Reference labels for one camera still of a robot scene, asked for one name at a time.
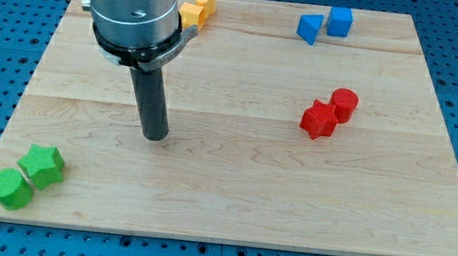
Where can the green star block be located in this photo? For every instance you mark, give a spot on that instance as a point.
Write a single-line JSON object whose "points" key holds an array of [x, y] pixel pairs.
{"points": [[43, 166]]}

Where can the blue triangular block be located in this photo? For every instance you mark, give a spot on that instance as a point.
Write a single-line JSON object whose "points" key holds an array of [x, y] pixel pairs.
{"points": [[309, 26]]}

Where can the yellow heart block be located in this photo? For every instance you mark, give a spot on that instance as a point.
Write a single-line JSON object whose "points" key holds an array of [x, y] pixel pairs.
{"points": [[208, 5]]}

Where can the red star block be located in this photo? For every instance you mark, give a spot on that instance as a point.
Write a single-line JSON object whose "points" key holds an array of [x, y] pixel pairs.
{"points": [[319, 119]]}

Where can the green cylinder block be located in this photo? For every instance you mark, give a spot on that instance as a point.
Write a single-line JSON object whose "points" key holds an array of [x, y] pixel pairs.
{"points": [[15, 192]]}

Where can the red cylinder block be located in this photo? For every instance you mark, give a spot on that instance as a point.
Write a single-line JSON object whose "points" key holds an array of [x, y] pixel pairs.
{"points": [[345, 102]]}

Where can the wooden board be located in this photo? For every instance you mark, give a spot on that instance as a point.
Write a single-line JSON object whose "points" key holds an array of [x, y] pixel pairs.
{"points": [[236, 168]]}

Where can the blue cube block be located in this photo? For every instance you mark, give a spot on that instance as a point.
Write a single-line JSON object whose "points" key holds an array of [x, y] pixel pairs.
{"points": [[339, 21]]}

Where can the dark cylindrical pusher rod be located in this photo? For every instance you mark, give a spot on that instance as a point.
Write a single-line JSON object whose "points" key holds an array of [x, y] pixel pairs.
{"points": [[150, 95]]}

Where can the yellow pentagon block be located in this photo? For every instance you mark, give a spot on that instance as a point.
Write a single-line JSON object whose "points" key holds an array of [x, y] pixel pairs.
{"points": [[192, 14]]}

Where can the silver robot arm cylinder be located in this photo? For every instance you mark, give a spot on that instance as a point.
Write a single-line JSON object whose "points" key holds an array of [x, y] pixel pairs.
{"points": [[136, 30]]}

